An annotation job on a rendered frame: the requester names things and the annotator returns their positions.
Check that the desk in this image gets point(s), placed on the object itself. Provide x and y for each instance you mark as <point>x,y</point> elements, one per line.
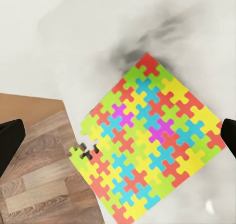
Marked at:
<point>92,44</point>

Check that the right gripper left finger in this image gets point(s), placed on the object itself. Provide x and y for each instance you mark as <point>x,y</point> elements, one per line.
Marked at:
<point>12,134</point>

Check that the jigsaw puzzle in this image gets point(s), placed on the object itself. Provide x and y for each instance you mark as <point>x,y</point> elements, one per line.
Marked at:
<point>153,135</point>

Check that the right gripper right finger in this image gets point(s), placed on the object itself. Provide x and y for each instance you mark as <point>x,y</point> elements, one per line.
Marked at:
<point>228,134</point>

